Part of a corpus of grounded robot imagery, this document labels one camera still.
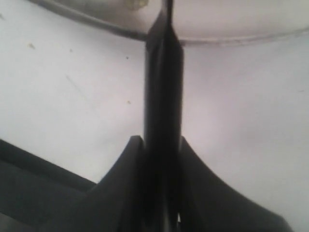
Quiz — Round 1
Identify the black serrated knife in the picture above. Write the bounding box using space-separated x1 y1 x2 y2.
143 0 183 232

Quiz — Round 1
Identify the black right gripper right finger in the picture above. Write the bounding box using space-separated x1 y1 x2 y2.
179 139 292 232

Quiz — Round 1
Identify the round stainless steel plate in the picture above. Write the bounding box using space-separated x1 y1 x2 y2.
35 0 309 45

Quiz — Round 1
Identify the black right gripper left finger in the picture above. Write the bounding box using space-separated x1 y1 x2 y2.
48 136 143 232

